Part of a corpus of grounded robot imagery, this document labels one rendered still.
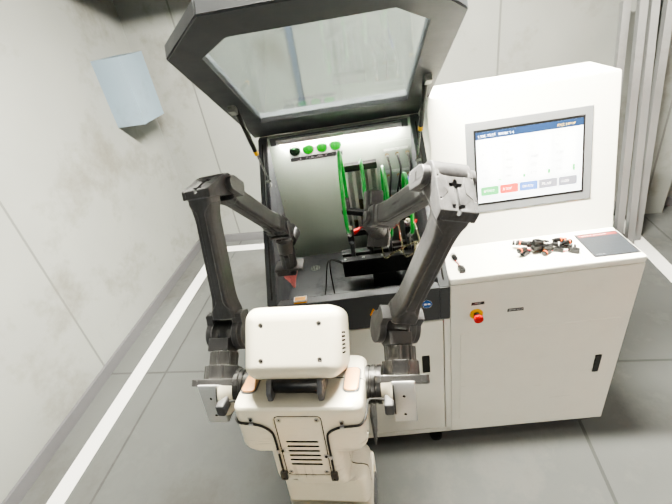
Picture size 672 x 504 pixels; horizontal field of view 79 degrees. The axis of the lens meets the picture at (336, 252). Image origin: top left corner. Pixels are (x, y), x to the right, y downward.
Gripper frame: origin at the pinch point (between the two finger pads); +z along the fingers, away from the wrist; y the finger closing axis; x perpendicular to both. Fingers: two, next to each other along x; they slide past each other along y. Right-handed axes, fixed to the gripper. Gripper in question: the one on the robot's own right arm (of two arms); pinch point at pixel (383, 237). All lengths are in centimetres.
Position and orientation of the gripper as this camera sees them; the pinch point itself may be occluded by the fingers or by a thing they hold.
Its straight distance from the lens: 139.7
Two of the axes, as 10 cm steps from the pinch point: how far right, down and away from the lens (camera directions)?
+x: -9.5, -0.2, 3.0
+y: 0.7, -9.8, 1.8
